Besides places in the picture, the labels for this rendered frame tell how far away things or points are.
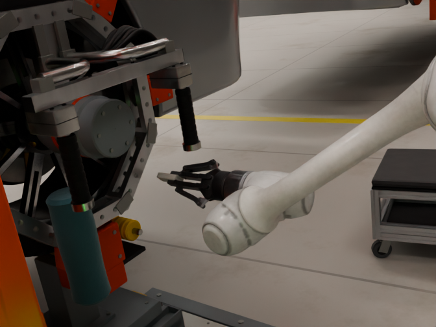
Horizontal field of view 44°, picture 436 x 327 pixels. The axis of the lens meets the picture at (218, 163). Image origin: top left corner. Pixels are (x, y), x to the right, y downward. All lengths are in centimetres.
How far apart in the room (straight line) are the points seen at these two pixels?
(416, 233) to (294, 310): 53
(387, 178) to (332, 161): 104
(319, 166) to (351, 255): 124
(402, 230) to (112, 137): 127
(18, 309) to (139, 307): 96
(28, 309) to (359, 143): 63
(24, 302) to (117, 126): 54
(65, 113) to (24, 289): 37
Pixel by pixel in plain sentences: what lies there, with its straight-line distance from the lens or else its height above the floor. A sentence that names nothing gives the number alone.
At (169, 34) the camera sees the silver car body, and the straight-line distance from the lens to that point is 169.
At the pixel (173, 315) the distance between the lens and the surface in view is 174.
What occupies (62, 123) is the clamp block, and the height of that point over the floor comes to 92.
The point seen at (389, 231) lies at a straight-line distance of 214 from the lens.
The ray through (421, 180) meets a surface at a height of 34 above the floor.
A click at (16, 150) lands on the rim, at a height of 81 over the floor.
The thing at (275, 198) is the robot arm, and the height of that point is 72.
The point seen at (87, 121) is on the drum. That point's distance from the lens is 117.
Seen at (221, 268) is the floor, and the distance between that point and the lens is 225.
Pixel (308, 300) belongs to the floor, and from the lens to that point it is 201.
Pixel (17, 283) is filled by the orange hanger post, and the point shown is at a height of 81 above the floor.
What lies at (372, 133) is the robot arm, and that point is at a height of 82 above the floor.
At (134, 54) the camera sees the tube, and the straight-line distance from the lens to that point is 119.
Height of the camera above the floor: 115
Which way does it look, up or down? 20 degrees down
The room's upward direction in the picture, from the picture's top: 9 degrees counter-clockwise
